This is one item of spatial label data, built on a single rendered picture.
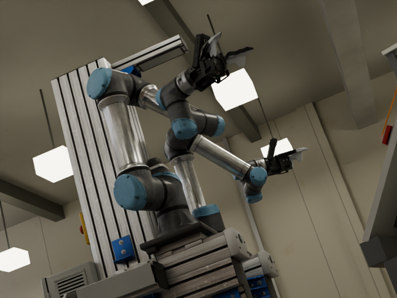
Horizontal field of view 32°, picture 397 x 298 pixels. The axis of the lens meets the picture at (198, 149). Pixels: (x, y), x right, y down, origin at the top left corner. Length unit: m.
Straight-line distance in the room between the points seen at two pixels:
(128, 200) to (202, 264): 0.32
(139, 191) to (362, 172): 9.60
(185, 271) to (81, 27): 6.14
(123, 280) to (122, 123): 0.54
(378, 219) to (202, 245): 0.67
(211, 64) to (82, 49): 6.52
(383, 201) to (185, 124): 0.69
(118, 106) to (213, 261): 0.63
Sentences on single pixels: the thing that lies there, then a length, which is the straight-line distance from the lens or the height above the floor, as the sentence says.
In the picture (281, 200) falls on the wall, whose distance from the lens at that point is 11.75.
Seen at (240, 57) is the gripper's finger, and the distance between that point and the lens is 2.15.
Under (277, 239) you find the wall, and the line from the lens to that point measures 11.64.
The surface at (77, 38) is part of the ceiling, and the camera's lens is 8.34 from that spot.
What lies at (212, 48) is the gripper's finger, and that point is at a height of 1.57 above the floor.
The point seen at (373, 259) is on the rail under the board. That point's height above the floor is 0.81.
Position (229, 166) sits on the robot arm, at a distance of 2.94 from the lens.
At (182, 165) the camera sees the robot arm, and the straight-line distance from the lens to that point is 3.04.
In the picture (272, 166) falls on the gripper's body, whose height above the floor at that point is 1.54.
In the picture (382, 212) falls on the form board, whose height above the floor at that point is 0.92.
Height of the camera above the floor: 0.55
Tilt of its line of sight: 22 degrees up
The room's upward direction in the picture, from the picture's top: 18 degrees counter-clockwise
